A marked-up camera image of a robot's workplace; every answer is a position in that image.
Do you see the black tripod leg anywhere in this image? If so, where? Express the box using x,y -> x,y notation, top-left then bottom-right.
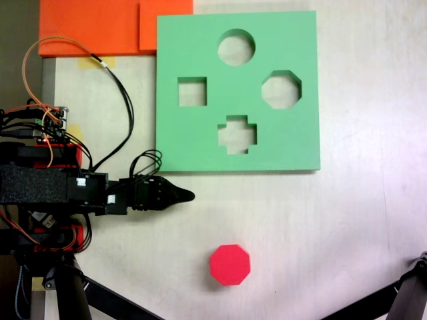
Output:
83,278 -> 166,320
320,251 -> 427,320
55,263 -> 93,320

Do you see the circuit board with connectors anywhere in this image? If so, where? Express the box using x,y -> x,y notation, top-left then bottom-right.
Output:
33,105 -> 71,145

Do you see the orange flat block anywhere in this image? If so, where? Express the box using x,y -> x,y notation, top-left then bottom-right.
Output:
38,0 -> 194,57

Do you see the silver usb plug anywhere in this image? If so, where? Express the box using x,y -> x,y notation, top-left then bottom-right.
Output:
31,211 -> 57,230

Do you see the red printed base mount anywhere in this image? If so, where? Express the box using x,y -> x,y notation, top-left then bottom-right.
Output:
33,146 -> 85,251

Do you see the black cable with white marker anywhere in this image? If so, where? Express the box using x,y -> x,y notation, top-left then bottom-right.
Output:
89,53 -> 135,173

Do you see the black gripper wire loop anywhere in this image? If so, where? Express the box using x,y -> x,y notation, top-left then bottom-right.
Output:
129,149 -> 163,183

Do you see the orange wire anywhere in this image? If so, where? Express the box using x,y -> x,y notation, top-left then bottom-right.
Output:
21,35 -> 95,111

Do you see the green shape sorter board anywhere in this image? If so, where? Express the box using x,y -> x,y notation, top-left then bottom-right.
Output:
155,10 -> 322,173

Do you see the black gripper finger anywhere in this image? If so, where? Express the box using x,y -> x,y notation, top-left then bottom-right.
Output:
166,181 -> 195,208

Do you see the red octagonal pillar block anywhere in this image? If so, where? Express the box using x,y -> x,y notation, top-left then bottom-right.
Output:
209,244 -> 252,286

